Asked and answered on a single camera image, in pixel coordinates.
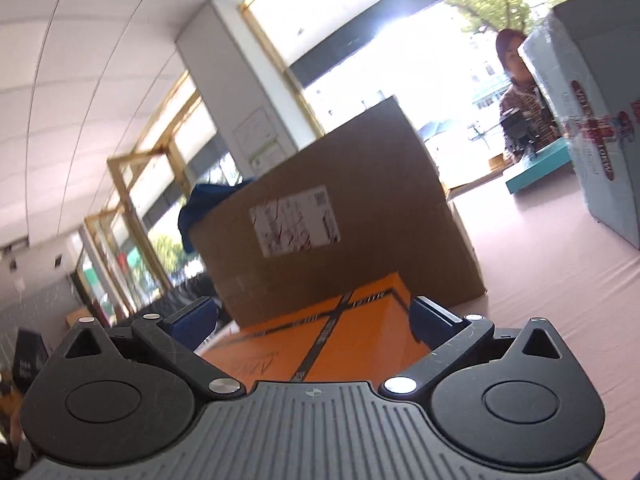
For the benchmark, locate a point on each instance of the large brown cardboard box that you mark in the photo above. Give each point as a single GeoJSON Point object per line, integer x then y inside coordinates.
{"type": "Point", "coordinates": [375, 200]}

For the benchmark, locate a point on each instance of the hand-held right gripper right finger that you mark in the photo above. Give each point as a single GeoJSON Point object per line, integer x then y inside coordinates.
{"type": "Point", "coordinates": [432, 317]}

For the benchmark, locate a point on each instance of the light blue printed box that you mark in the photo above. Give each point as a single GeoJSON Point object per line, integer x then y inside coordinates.
{"type": "Point", "coordinates": [595, 110]}

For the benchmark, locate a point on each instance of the wooden door frame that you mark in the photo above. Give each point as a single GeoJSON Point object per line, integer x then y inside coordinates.
{"type": "Point", "coordinates": [145, 160]}

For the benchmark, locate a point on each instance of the teal flat box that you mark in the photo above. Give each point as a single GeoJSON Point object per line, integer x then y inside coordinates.
{"type": "Point", "coordinates": [537, 170]}

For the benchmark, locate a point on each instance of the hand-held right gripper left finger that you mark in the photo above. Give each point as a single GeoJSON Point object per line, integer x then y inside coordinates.
{"type": "Point", "coordinates": [192, 321]}

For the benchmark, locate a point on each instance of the white wall notice paper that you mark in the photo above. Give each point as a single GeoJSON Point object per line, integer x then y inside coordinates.
{"type": "Point", "coordinates": [260, 140]}

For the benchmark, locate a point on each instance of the blue cloth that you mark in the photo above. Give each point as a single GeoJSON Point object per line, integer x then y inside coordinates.
{"type": "Point", "coordinates": [205, 210]}

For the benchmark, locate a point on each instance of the orange box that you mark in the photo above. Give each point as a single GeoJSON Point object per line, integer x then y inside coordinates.
{"type": "Point", "coordinates": [310, 335]}

